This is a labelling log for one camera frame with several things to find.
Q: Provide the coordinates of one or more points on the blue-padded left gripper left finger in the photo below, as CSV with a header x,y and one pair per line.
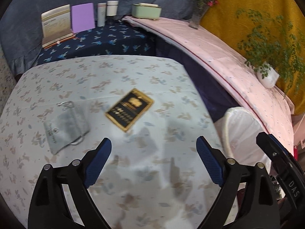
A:
x,y
49,208

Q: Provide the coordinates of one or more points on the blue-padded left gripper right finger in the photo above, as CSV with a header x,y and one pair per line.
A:
x,y
259,208

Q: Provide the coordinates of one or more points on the grey face mask pouch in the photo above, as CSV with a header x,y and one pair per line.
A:
x,y
68,128

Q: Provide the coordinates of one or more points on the black gold cigarette box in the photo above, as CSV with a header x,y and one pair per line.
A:
x,y
129,109

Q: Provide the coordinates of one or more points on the white lined trash bin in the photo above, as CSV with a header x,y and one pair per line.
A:
x,y
237,130

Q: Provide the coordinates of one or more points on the pink dotted cloth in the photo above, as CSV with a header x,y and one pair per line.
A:
x,y
228,67

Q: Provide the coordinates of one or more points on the rabbit print light tablecloth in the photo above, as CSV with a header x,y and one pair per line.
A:
x,y
154,177

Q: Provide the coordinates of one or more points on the green plant in white pot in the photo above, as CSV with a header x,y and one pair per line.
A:
x,y
274,43

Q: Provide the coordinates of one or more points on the mustard yellow cloth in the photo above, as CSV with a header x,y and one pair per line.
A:
x,y
221,21

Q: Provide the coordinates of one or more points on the navy floral cloth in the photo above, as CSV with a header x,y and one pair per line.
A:
x,y
118,39

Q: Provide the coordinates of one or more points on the purple notebook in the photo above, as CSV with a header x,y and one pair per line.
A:
x,y
82,17

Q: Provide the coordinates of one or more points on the glass vase with pink flowers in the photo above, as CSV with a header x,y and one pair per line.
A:
x,y
200,7

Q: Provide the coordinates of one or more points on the blue grey backdrop cloth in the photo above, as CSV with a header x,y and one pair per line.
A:
x,y
21,29

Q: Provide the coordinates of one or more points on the white cosmetic tube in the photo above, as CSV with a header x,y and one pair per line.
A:
x,y
101,14

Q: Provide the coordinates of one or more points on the white cosmetic jar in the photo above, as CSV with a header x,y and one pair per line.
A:
x,y
112,7

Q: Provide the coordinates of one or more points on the green tissue box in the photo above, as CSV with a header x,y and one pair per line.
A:
x,y
146,11

